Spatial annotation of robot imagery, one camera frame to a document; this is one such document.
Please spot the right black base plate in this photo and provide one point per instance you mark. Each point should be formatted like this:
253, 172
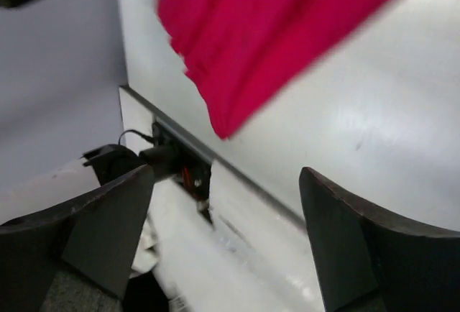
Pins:
171, 158

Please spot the magenta pink t shirt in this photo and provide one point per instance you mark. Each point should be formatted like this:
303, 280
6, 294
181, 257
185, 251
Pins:
240, 53

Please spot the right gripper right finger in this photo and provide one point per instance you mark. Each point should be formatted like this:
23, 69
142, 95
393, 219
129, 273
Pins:
368, 258

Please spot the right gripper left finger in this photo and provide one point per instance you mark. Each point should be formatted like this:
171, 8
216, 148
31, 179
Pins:
93, 236

